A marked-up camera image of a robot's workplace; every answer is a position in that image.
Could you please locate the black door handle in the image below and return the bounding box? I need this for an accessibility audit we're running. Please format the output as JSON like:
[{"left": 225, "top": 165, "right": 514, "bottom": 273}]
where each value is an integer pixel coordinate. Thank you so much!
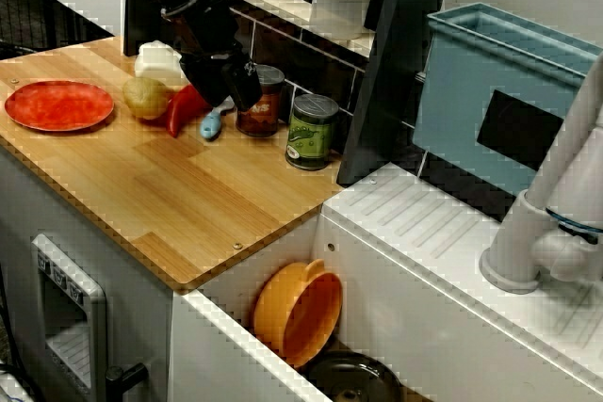
[{"left": 106, "top": 362, "right": 150, "bottom": 402}]

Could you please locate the blue handled spoon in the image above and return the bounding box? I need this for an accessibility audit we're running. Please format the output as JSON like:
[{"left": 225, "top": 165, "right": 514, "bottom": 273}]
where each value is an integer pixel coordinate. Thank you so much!
[{"left": 200, "top": 95, "right": 237, "bottom": 141}]

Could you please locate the white wall shelf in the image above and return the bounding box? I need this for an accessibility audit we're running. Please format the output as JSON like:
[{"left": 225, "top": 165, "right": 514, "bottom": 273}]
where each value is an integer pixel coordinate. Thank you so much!
[{"left": 197, "top": 0, "right": 378, "bottom": 57}]

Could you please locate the blue plastic bin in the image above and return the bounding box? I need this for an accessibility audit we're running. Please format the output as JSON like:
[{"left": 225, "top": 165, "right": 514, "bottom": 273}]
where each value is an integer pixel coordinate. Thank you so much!
[{"left": 413, "top": 2, "right": 603, "bottom": 197}]

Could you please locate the white toy sink unit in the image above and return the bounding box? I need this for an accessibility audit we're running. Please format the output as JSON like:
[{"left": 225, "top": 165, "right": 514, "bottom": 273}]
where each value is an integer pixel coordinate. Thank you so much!
[{"left": 171, "top": 161, "right": 603, "bottom": 402}]

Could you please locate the white toy faucet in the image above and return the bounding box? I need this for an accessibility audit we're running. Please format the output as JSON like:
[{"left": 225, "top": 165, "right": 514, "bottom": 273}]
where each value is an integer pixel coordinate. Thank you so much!
[{"left": 479, "top": 51, "right": 603, "bottom": 295}]

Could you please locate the yellow toy potato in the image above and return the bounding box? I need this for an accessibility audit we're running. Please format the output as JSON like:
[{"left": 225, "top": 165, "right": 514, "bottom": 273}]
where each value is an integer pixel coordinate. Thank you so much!
[{"left": 122, "top": 76, "right": 173, "bottom": 121}]

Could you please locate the brown toy food can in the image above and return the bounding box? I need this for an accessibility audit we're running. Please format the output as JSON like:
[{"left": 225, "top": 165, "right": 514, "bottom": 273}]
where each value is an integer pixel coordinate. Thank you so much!
[{"left": 235, "top": 65, "right": 286, "bottom": 138}]

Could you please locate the grey toy oven panel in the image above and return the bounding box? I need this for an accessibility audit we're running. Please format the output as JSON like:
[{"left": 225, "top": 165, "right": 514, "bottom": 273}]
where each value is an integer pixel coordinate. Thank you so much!
[{"left": 31, "top": 233, "right": 109, "bottom": 402}]

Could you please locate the green toy peas can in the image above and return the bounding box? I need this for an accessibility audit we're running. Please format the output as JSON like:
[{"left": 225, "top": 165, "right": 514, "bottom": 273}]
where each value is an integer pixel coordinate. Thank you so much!
[{"left": 285, "top": 93, "right": 340, "bottom": 171}]

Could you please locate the red toy pepper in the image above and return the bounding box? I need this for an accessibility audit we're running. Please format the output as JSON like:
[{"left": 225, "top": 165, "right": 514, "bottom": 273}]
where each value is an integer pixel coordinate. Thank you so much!
[{"left": 165, "top": 84, "right": 211, "bottom": 139}]

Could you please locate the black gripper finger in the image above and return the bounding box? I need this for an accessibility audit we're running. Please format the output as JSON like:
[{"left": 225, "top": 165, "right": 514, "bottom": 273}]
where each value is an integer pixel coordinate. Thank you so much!
[
  {"left": 220, "top": 61, "right": 264, "bottom": 112},
  {"left": 187, "top": 76, "right": 232, "bottom": 108}
]

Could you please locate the red round plate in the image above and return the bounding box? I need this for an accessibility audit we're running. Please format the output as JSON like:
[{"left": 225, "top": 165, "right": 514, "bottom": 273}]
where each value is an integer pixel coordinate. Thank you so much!
[{"left": 4, "top": 80, "right": 116, "bottom": 133}]

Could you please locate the white plastic shaker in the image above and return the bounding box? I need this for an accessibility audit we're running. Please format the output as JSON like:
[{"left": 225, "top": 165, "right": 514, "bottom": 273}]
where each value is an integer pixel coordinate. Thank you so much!
[{"left": 134, "top": 40, "right": 185, "bottom": 86}]

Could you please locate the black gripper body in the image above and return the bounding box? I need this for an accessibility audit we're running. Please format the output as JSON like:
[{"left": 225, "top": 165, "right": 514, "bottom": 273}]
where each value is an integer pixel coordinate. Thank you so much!
[{"left": 178, "top": 40, "right": 252, "bottom": 87}]

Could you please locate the orange toy pot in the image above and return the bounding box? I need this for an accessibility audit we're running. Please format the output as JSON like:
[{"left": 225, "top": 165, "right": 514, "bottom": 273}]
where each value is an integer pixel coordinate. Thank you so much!
[{"left": 253, "top": 258, "right": 344, "bottom": 370}]

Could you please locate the large white lidded jar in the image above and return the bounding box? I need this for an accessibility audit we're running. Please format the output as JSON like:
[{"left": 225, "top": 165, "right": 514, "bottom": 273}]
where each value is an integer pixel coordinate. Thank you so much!
[{"left": 309, "top": 0, "right": 380, "bottom": 41}]

